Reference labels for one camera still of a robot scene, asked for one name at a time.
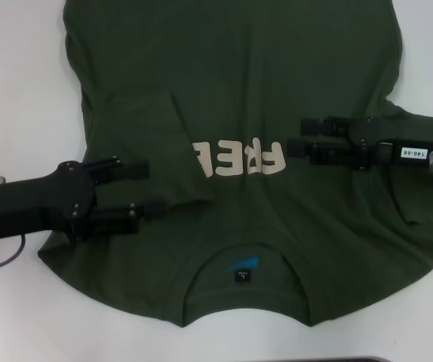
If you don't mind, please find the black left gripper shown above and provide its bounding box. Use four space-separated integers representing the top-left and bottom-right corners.
0 155 167 245

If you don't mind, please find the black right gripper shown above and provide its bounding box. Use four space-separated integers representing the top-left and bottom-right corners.
286 115 433 171

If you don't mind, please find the dark green FREE t-shirt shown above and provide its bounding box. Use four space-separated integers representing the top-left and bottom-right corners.
37 0 433 333

